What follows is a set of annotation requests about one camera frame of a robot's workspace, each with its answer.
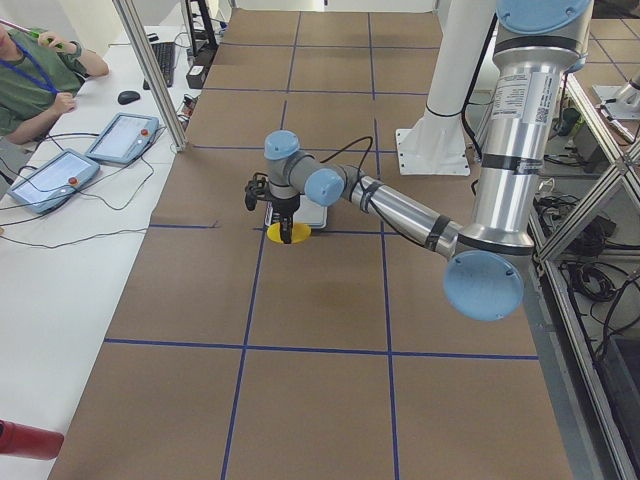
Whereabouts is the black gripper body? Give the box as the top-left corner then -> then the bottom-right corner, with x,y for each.
271,194 -> 300,220

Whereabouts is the yellow mango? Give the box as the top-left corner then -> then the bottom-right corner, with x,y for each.
266,222 -> 311,244

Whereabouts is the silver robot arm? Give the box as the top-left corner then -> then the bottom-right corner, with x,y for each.
245,1 -> 593,321

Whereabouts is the silver electronic kitchen scale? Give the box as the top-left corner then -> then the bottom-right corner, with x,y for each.
264,195 -> 328,229

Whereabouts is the black computer box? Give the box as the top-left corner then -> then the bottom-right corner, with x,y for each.
185,65 -> 208,90

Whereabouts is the far blue teach pendant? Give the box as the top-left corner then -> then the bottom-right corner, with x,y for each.
85,112 -> 159,165

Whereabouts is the blue teach pendant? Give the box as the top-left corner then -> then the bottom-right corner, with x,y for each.
8,149 -> 100,214
85,112 -> 159,165

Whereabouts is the black monitor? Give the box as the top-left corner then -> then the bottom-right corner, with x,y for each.
182,0 -> 227,57

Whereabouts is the black computer mouse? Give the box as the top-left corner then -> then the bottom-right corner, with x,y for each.
117,90 -> 141,105

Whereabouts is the black keyboard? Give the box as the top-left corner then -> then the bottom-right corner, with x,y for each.
151,42 -> 176,88

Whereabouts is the near blue teach pendant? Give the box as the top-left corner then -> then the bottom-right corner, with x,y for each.
8,149 -> 100,214

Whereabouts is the seated person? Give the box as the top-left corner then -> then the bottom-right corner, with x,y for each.
1,26 -> 109,145

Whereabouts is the red fire extinguisher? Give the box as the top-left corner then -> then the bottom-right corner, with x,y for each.
1,420 -> 64,460

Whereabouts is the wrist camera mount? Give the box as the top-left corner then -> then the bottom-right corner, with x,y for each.
244,172 -> 271,211

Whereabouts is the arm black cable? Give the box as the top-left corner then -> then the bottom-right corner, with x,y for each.
319,135 -> 375,164

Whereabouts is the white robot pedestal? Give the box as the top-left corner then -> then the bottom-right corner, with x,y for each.
396,0 -> 496,176

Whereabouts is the aluminium frame post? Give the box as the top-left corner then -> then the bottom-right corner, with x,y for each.
112,0 -> 187,152

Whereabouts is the aluminium side frame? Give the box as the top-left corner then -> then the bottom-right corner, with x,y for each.
530,63 -> 639,479

